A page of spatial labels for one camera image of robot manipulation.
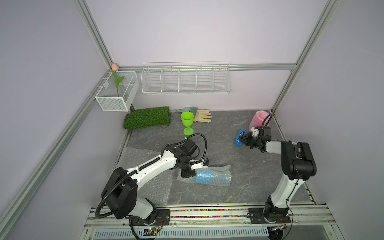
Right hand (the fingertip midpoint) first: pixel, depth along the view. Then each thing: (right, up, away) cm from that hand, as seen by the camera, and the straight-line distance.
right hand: (238, 135), depth 100 cm
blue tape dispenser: (0, -4, -1) cm, 4 cm away
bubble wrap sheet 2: (-13, -17, -19) cm, 29 cm away
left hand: (-31, -18, -20) cm, 41 cm away
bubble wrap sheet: (+11, +11, -6) cm, 17 cm away
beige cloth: (-23, +14, +16) cm, 32 cm away
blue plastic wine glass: (-20, -20, -22) cm, 36 cm away
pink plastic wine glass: (+11, +11, -6) cm, 16 cm away
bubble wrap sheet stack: (-50, -29, -18) cm, 60 cm away
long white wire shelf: (-19, +41, +4) cm, 45 cm away
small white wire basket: (-73, +21, -22) cm, 79 cm away
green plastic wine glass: (-34, +12, -3) cm, 36 cm away
